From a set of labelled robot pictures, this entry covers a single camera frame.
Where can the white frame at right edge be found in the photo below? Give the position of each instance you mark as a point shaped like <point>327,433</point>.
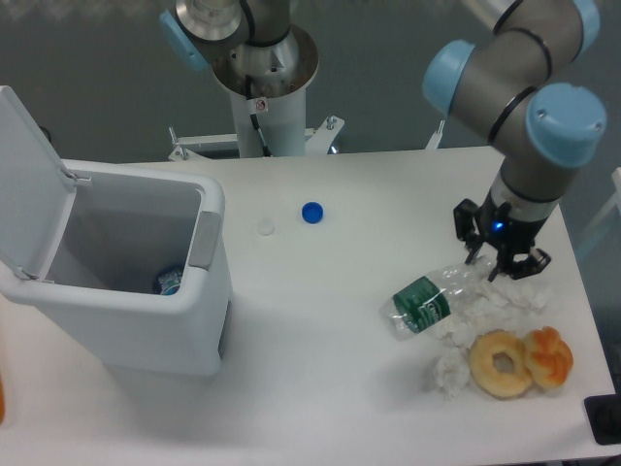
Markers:
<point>602,222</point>

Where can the white trash bin lid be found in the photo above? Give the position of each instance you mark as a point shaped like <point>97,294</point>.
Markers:
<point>37,192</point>

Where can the blue item inside bin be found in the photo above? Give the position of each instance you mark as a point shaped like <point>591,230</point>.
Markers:
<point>168,280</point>

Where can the white trash bin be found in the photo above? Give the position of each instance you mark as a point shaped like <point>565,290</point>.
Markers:
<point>127,225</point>

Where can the orange object at left edge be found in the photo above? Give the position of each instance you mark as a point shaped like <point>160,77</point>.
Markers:
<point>3,402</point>

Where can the orange glazed twisted bread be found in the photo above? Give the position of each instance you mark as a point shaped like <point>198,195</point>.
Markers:
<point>548,357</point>

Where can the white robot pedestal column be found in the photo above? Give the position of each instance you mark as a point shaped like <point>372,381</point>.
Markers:
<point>273,118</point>

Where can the white metal base frame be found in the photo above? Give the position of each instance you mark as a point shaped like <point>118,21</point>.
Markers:
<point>317,141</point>

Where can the blue bottle cap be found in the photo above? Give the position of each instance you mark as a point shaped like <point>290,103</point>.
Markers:
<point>312,212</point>

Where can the clear plastic bottle green label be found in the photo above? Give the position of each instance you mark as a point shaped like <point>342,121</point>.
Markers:
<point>434,297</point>

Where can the black device at table corner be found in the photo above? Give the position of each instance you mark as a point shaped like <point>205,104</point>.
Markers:
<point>603,412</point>

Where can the plain ring donut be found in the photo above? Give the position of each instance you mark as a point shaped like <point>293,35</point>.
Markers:
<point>497,365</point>

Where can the small crumpled white tissue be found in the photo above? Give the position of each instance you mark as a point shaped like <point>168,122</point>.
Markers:
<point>452,374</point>

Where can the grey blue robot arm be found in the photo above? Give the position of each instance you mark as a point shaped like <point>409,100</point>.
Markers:
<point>545,131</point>

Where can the white bottle cap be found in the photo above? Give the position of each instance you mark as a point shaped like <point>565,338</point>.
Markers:
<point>265,227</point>

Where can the large crumpled white tissue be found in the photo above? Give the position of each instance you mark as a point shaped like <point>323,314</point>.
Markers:
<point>478,306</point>

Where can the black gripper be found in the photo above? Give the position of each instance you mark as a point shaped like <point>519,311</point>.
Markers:
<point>498,229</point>

